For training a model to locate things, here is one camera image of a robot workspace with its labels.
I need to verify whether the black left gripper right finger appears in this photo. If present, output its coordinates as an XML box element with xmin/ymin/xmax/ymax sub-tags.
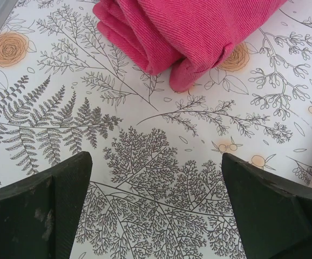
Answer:
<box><xmin>221</xmin><ymin>152</ymin><xmax>312</xmax><ymax>259</ymax></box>

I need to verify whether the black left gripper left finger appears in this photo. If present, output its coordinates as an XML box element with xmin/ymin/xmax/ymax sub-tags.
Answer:
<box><xmin>0</xmin><ymin>151</ymin><xmax>93</xmax><ymax>259</ymax></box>

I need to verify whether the folded pink cloth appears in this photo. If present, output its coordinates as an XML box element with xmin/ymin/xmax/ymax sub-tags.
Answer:
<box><xmin>92</xmin><ymin>0</ymin><xmax>289</xmax><ymax>93</ymax></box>

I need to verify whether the floral print tablecloth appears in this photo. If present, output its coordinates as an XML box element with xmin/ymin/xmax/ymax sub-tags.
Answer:
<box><xmin>0</xmin><ymin>0</ymin><xmax>312</xmax><ymax>259</ymax></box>

